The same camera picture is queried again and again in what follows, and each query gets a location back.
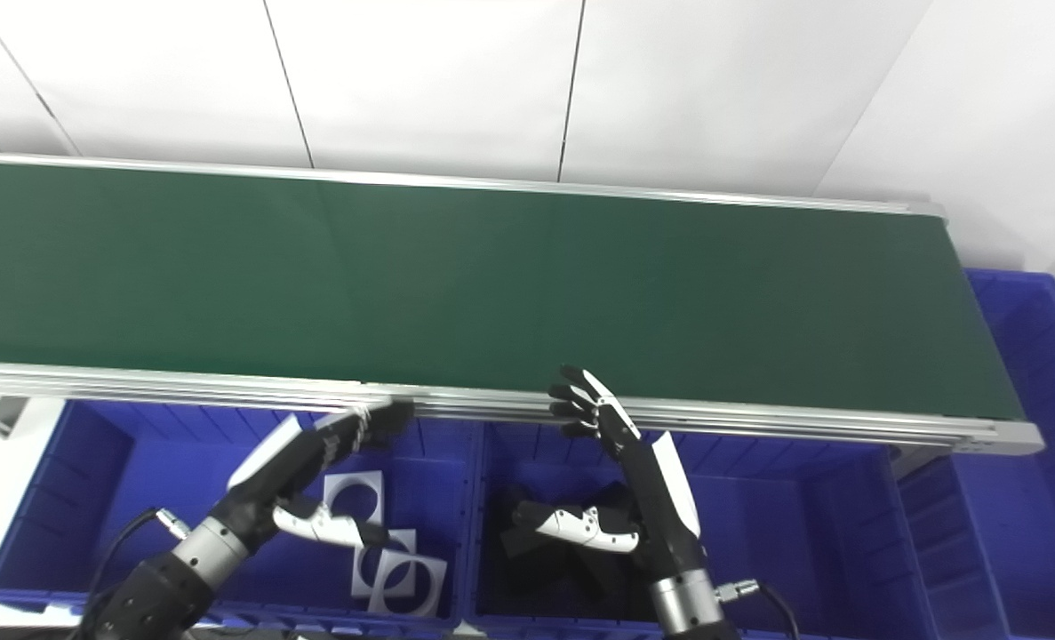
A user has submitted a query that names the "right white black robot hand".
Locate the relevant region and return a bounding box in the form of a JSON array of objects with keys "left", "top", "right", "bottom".
[{"left": 511, "top": 364, "right": 706, "bottom": 583}]

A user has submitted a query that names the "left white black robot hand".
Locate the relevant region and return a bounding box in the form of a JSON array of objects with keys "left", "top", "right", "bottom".
[{"left": 216, "top": 400, "right": 417, "bottom": 552}]

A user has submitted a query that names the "white square part with hole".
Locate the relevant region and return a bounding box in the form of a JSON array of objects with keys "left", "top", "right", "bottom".
[
  {"left": 369, "top": 549, "right": 449, "bottom": 619},
  {"left": 323, "top": 471, "right": 386, "bottom": 527},
  {"left": 352, "top": 529, "right": 418, "bottom": 598}
]

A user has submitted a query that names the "black block part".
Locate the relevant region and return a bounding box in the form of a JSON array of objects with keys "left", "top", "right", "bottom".
[{"left": 500, "top": 484, "right": 581, "bottom": 579}]

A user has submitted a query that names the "blue bin with black parts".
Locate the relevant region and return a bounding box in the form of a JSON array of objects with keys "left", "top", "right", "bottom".
[{"left": 460, "top": 422, "right": 937, "bottom": 640}]

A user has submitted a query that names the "blue bin with white parts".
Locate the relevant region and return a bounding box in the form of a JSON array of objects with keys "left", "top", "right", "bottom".
[{"left": 0, "top": 400, "right": 484, "bottom": 636}]

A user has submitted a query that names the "green conveyor belt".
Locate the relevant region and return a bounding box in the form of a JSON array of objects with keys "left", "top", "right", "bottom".
[
  {"left": 0, "top": 160, "right": 1026, "bottom": 420},
  {"left": 0, "top": 151, "right": 1045, "bottom": 456}
]

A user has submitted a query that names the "empty blue bin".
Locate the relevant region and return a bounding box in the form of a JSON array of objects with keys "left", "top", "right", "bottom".
[{"left": 896, "top": 269, "right": 1055, "bottom": 640}]

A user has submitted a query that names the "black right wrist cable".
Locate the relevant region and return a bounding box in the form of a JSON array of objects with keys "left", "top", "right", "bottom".
[{"left": 714, "top": 578, "right": 800, "bottom": 640}]

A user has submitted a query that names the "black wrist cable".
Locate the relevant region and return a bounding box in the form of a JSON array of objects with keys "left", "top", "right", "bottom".
[
  {"left": 714, "top": 578, "right": 800, "bottom": 640},
  {"left": 92, "top": 508, "right": 192, "bottom": 616}
]

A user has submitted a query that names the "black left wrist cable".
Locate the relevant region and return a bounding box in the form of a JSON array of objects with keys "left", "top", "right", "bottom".
[{"left": 92, "top": 508, "right": 192, "bottom": 616}]

